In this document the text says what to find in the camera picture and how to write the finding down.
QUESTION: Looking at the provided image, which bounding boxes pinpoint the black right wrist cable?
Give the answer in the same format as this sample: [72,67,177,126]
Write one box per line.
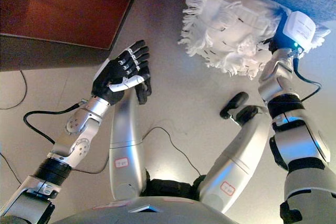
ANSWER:
[290,47,323,103]

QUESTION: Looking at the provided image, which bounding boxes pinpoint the red-brown wooden cabinet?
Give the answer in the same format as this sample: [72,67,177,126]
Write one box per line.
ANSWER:
[0,0,146,73]

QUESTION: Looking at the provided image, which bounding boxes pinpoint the grey robot torso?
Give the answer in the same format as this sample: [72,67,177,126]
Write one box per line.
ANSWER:
[51,171,238,224]

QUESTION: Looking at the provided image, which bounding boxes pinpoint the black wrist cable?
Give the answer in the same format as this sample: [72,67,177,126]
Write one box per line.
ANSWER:
[290,47,323,103]
[23,100,89,146]

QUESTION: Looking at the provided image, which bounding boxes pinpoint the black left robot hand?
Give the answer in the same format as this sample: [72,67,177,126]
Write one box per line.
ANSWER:
[91,39,151,106]

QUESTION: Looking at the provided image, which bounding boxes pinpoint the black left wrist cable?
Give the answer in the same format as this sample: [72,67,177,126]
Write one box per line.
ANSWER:
[23,100,89,146]

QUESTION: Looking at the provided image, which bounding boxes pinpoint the silver right robot leg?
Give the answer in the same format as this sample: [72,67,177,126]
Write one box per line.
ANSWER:
[198,91,271,214]

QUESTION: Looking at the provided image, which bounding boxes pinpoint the white fringed pillow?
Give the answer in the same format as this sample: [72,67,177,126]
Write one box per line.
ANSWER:
[177,0,332,81]

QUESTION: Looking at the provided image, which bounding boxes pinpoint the thin black floor cable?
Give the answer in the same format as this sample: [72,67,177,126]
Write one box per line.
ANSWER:
[0,70,28,111]
[71,126,203,178]
[0,152,24,186]

